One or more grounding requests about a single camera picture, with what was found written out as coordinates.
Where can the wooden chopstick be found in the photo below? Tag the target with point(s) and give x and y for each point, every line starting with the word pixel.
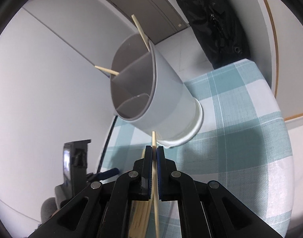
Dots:
pixel 155 184
pixel 109 71
pixel 141 32
pixel 140 217

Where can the black hanging backpack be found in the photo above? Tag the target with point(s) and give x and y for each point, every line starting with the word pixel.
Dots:
pixel 217 29

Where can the white utensil holder cup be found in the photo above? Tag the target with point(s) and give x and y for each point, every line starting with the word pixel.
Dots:
pixel 150 95

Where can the person's left hand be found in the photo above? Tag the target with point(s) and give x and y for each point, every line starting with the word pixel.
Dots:
pixel 48 209

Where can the teal plaid tablecloth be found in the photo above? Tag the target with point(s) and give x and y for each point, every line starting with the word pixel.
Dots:
pixel 243 142

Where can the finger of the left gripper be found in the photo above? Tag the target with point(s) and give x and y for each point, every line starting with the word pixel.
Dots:
pixel 102 175

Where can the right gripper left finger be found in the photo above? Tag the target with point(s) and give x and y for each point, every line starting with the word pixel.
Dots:
pixel 102 210

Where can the grey brown door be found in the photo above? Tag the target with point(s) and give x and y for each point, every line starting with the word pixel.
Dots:
pixel 158 18

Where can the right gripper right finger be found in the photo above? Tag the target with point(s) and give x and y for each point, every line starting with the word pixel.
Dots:
pixel 206 209

